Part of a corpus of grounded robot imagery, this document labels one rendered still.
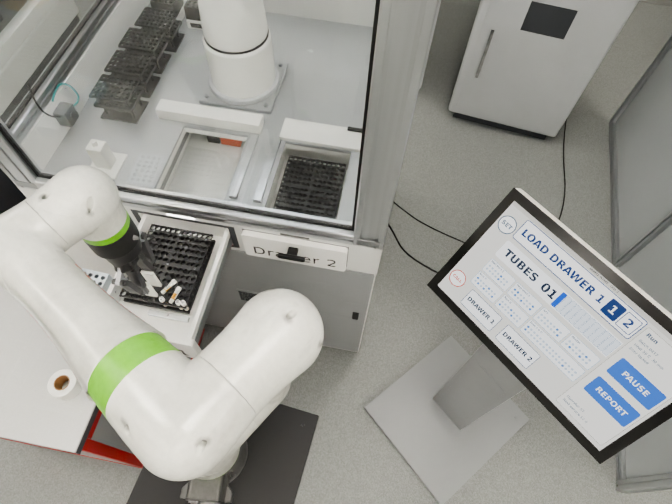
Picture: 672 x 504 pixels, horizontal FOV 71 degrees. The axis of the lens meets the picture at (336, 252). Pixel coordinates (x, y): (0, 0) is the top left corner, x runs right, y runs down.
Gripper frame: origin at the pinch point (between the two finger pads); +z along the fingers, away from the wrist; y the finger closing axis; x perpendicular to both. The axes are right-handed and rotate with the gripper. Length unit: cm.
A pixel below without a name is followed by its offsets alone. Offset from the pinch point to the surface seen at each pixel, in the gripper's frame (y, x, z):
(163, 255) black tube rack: -12.4, -4.2, 9.9
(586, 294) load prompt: -9, 94, -15
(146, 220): -22.9, -13.5, 11.4
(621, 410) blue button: 11, 104, -5
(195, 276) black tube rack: -8.0, 6.1, 9.8
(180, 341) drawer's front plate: 10.2, 9.2, 6.8
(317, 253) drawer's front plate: -21.0, 35.9, 10.2
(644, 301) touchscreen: -7, 103, -20
